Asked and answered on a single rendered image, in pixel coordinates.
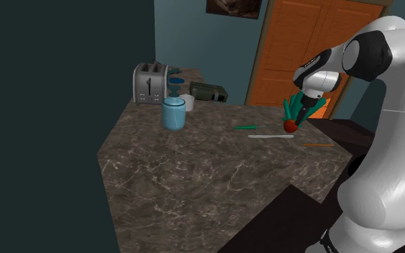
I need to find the green handled screwdriver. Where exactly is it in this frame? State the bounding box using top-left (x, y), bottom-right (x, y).
top-left (234, 124), bottom-right (268, 131)

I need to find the green plant in red pot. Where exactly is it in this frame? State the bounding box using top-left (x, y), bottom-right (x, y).
top-left (282, 91), bottom-right (327, 134)

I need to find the orange wooden door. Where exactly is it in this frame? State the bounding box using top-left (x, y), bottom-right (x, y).
top-left (245, 0), bottom-right (390, 120)

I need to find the white knife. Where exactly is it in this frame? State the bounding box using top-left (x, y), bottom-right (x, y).
top-left (247, 134), bottom-right (295, 139)

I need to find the blue glass jar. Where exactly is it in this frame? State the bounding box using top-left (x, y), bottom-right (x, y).
top-left (161, 96), bottom-right (186, 132)

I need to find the silver toaster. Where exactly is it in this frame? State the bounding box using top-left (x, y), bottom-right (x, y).
top-left (132, 62), bottom-right (170, 106)

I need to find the white cup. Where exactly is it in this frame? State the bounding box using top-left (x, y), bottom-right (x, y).
top-left (178, 93), bottom-right (195, 112)

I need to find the dark green box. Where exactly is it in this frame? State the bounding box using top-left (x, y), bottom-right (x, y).
top-left (188, 80), bottom-right (229, 104)

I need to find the dark robot stand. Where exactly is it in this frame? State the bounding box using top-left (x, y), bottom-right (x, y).
top-left (217, 118), bottom-right (377, 253)

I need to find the dark wall picture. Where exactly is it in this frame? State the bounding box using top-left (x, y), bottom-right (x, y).
top-left (205, 0), bottom-right (263, 20)

